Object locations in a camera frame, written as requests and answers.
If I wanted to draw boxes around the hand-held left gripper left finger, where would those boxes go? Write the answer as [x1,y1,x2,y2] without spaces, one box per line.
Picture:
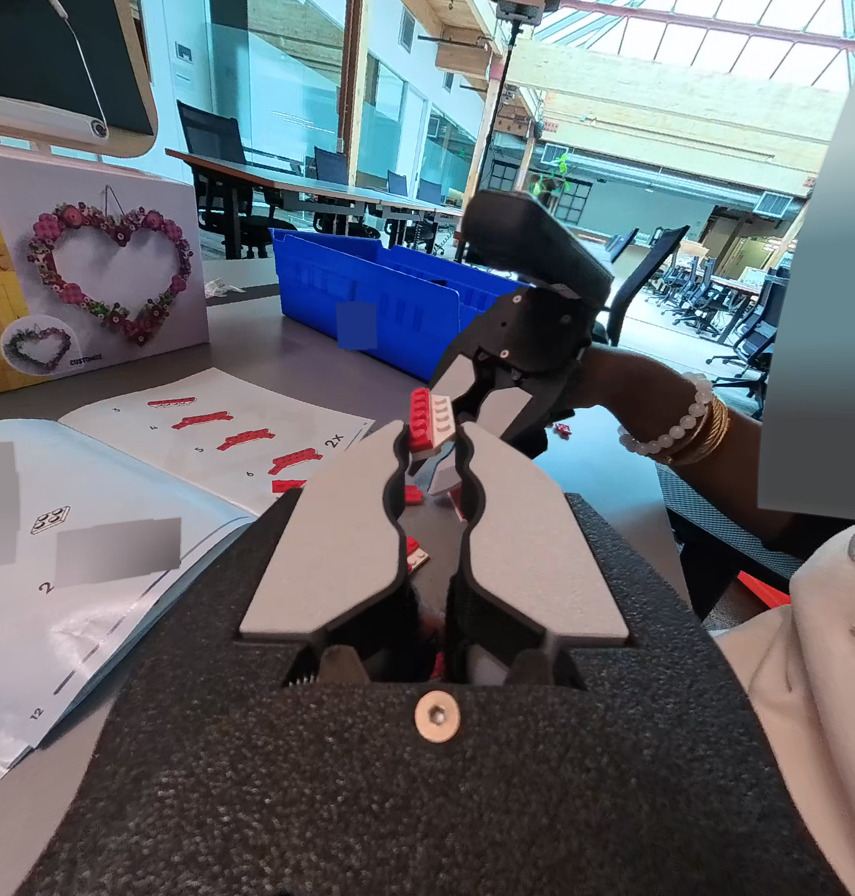
[237,419,410,644]

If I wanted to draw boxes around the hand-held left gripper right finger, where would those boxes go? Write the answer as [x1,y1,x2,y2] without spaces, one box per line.
[445,420,633,646]

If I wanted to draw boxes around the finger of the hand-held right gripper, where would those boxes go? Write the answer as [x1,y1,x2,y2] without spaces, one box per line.
[408,387,536,497]
[431,349,480,421]

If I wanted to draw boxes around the red and white brick strip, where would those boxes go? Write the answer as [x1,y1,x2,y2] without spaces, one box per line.
[408,387,461,456]

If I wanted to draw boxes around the person's right hand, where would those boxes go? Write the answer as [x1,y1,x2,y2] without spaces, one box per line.
[577,346,695,449]

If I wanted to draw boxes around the blue plastic bin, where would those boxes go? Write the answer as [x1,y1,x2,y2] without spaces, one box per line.
[270,227,533,382]

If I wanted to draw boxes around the black office chair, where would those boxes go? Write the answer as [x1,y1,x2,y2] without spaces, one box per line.
[177,100,278,260]
[313,146,381,240]
[604,225,691,348]

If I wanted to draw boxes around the open instruction booklet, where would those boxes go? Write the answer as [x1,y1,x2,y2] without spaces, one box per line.
[0,367,375,781]

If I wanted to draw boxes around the green plant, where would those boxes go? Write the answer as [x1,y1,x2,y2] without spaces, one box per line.
[532,153,575,198]

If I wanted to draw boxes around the row of black office chairs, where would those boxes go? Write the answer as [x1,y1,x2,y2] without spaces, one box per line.
[644,245,792,414]

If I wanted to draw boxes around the red plastic piece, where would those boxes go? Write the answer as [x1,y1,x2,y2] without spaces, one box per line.
[738,570,792,609]

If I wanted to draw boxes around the black tripod pole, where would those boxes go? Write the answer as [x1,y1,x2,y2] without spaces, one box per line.
[462,0,549,211]

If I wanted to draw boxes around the long office table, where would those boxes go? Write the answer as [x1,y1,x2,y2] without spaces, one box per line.
[165,148,465,261]

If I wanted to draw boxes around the heart wreath toy box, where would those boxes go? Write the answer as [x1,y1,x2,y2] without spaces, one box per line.
[0,143,211,399]

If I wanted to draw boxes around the white bead bracelet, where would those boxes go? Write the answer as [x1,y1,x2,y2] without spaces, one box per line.
[618,373,715,459]

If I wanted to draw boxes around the gold bangle bracelets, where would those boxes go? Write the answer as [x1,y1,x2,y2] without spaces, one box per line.
[668,395,732,469]

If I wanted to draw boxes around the white cable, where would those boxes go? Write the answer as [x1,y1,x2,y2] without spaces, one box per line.
[49,0,111,141]

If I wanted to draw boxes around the black board with wooden frame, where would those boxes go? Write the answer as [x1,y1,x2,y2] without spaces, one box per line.
[0,0,159,158]

